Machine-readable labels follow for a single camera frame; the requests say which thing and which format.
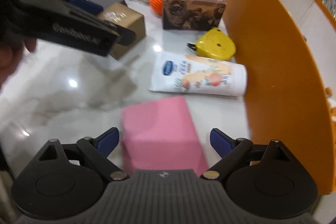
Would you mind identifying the gold brown gift box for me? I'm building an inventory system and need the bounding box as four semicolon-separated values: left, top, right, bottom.
98;3;146;60

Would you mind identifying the white hand cream tube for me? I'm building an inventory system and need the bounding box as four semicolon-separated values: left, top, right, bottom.
149;52;247;97

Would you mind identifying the brown patterned card box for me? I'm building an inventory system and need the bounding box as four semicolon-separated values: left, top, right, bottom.
162;0;226;31

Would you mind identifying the pink rectangular box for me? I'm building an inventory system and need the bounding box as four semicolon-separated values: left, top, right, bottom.
121;97;209;176

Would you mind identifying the yellow tape measure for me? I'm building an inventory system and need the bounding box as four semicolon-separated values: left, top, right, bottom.
187;28;236;61

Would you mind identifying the person's left hand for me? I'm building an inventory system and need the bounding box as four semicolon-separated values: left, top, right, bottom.
1;38;37;86

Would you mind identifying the large orange storage box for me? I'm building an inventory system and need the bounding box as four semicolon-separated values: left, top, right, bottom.
223;0;335;195

